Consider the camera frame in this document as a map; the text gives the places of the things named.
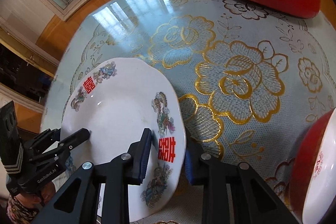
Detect red bowl white inside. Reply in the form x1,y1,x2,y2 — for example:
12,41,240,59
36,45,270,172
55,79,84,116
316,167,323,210
289,109,335,223

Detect dark doorway cabinet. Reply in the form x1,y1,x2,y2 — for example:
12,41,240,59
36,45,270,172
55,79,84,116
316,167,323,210
1,32,56,105

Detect floral glass table cover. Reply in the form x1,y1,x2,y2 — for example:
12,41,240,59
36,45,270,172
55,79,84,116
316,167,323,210
41,0,335,223

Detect person left hand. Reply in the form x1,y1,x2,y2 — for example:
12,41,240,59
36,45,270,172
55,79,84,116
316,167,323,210
16,181,56,208

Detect white plate red characters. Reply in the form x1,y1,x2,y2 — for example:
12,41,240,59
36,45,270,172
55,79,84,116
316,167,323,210
61,57,186,222

